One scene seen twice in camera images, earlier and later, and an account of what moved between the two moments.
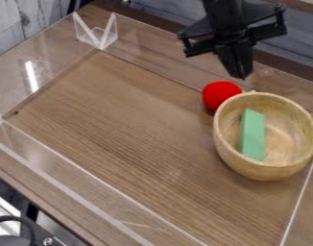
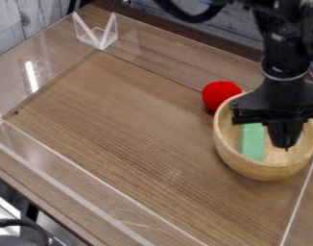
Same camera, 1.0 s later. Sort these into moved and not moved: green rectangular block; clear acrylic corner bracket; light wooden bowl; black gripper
Moved: black gripper
Not moved: light wooden bowl; clear acrylic corner bracket; green rectangular block
